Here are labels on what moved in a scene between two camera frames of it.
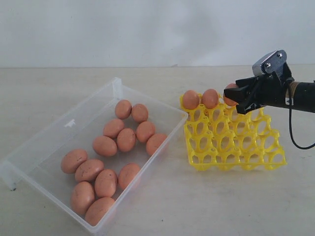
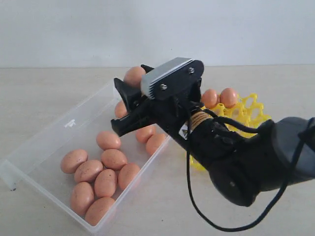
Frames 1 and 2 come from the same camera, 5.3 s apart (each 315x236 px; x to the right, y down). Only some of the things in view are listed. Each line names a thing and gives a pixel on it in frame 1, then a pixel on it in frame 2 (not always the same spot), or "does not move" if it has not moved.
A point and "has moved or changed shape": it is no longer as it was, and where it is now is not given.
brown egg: [87, 169] does not move
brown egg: [106, 183] does not move
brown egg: [105, 146] → [113, 159]
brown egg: [97, 209] does not move
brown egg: [123, 108] does not move
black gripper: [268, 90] → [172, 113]
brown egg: [210, 98] does not move
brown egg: [82, 197] does not move
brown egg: [71, 159] does not move
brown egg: [145, 130] does not move
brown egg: [126, 139] → [133, 75]
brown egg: [112, 127] has moved or changed shape
